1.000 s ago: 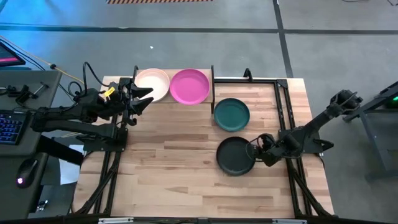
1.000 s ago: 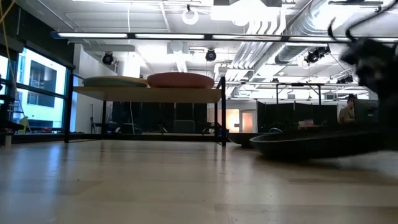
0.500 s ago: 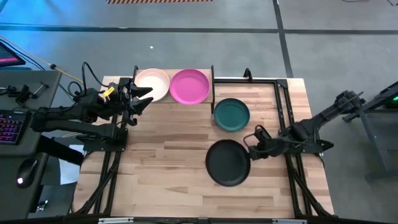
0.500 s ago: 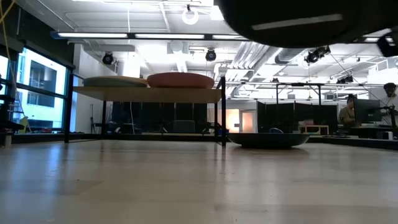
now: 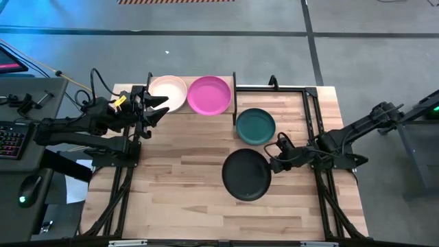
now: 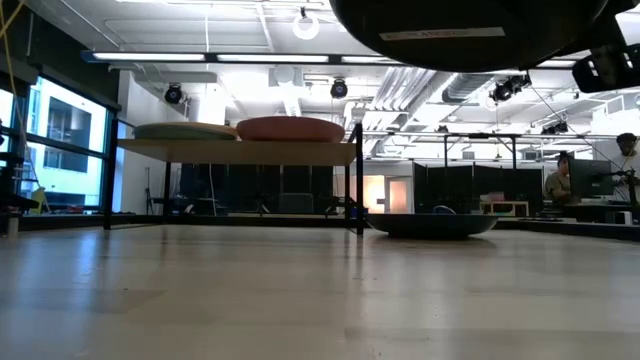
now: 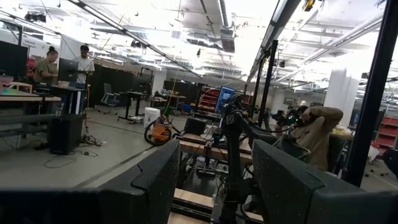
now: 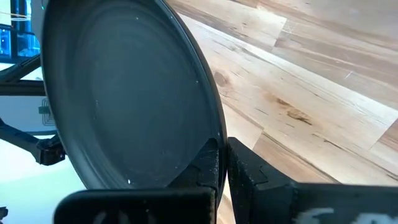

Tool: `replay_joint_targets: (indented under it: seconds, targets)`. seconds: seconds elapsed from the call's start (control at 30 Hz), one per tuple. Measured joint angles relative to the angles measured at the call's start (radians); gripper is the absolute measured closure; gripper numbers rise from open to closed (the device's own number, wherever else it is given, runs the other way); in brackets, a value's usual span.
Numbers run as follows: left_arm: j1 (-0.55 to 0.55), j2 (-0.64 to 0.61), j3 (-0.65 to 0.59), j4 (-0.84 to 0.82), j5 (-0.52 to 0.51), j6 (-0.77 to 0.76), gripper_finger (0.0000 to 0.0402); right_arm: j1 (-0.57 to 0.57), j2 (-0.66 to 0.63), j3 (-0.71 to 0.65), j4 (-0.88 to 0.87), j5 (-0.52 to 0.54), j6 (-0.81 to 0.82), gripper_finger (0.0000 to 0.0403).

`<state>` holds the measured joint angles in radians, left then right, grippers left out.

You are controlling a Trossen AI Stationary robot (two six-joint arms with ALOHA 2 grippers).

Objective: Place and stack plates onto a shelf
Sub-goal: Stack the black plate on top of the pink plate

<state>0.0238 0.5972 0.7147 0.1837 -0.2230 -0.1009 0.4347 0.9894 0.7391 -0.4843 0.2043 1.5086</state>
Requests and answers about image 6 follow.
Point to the white round pendant lamp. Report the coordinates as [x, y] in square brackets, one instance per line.
[306, 26]

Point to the orange plate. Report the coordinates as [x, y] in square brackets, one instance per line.
[290, 136]

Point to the black round ceiling spotlight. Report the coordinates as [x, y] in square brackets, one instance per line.
[339, 89]
[173, 94]

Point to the black partition screen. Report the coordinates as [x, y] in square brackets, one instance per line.
[465, 187]

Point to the black equipment stand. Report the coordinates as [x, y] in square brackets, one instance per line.
[15, 200]

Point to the standing person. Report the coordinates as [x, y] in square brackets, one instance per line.
[627, 160]

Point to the small wooden rack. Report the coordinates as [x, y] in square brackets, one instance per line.
[505, 207]

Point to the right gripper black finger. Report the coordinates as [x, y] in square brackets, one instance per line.
[575, 44]

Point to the wooden shelf with black legs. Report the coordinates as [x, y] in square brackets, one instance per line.
[240, 152]

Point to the black computer monitor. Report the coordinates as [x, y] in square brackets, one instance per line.
[592, 177]

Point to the light green plate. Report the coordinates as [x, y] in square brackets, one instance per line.
[182, 131]

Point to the dark blue plate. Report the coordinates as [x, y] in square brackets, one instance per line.
[432, 226]

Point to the silver ventilation duct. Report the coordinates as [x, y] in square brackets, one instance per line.
[467, 86]

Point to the black plate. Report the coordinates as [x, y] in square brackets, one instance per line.
[450, 55]

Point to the seated person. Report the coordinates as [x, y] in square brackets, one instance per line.
[557, 182]

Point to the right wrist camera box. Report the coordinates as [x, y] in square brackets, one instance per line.
[607, 69]

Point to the black ceiling spotlight cluster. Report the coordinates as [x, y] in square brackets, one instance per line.
[507, 89]

